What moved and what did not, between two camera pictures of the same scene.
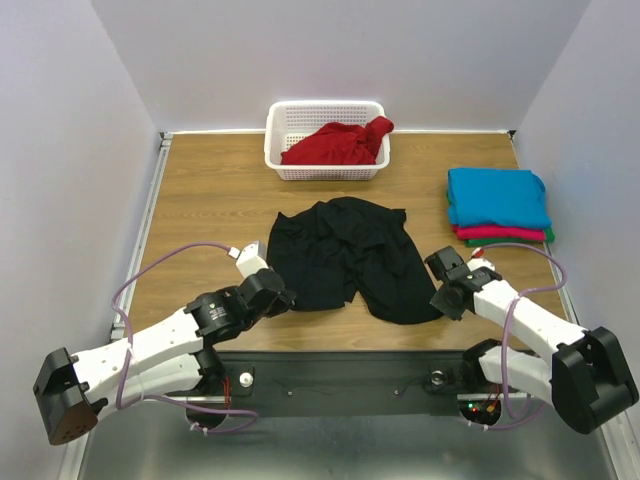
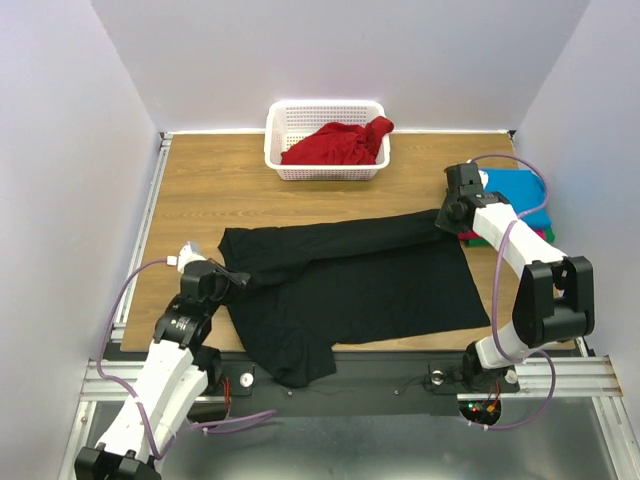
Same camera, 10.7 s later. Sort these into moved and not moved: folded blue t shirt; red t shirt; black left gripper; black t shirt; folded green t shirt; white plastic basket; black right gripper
Moved: black left gripper; black t shirt; black right gripper
Not moved: white plastic basket; folded green t shirt; red t shirt; folded blue t shirt
